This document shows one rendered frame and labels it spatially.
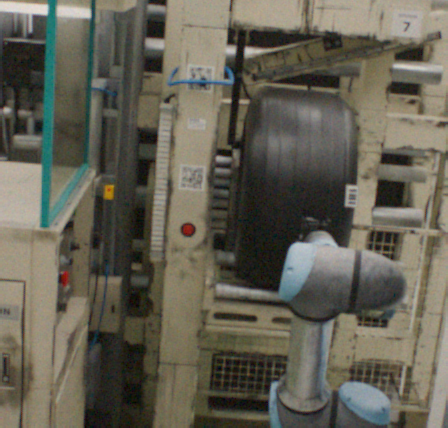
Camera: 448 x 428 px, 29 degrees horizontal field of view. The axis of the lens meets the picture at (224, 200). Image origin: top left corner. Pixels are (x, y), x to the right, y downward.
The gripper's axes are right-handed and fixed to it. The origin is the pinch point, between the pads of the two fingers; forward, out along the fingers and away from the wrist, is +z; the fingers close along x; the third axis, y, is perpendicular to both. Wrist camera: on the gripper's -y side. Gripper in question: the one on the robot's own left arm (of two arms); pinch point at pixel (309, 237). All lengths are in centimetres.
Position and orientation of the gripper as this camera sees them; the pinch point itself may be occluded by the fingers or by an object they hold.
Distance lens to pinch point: 237.7
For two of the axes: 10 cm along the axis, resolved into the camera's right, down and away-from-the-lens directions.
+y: 0.9, -9.8, -1.5
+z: -0.1, -1.5, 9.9
